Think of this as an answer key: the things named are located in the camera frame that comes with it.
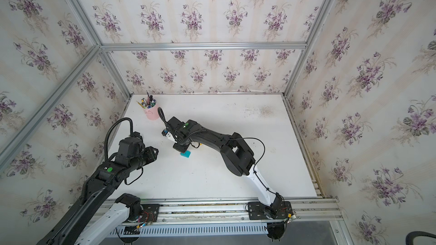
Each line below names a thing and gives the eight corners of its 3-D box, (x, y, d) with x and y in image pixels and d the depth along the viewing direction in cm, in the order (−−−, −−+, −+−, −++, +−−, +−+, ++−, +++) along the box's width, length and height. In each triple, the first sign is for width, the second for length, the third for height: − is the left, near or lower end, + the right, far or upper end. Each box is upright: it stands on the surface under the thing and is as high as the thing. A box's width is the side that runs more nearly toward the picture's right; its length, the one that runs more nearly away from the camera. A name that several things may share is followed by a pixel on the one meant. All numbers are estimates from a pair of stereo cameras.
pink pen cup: (148, 120, 107) (143, 110, 99) (151, 113, 110) (146, 103, 103) (158, 120, 107) (154, 110, 99) (160, 113, 111) (156, 103, 103)
